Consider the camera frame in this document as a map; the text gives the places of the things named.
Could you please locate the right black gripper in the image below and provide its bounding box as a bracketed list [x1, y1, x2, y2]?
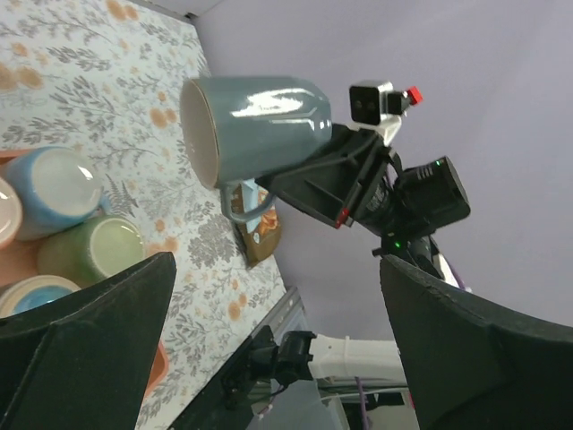
[256, 124, 403, 233]

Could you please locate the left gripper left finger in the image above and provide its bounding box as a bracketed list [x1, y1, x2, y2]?
[1, 252, 176, 429]

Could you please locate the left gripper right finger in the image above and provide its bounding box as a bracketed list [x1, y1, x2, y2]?
[380, 256, 572, 429]

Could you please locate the green mug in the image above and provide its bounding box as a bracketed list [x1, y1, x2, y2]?
[37, 215, 146, 288]

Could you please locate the dark teal mug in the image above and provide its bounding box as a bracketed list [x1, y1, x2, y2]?
[180, 76, 332, 223]

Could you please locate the light blue white mug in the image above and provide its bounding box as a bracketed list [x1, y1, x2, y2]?
[1, 147, 103, 241]

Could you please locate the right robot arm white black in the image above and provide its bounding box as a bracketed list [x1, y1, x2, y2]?
[218, 117, 470, 409]

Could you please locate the blue butterfly mug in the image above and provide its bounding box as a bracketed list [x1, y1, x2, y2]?
[1, 275, 81, 318]

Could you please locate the pink mug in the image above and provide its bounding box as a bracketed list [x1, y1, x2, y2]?
[0, 177, 23, 249]

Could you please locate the blue chips bag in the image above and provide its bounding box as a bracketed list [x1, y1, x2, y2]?
[232, 179, 282, 269]

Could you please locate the floral table mat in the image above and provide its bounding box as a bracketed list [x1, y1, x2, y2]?
[1, 1, 285, 429]

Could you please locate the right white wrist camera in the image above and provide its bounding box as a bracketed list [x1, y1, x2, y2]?
[348, 81, 423, 147]

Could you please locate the aluminium frame rail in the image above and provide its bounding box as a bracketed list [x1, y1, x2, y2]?
[252, 287, 309, 343]

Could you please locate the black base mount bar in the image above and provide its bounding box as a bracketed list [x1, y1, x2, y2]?
[169, 325, 318, 429]

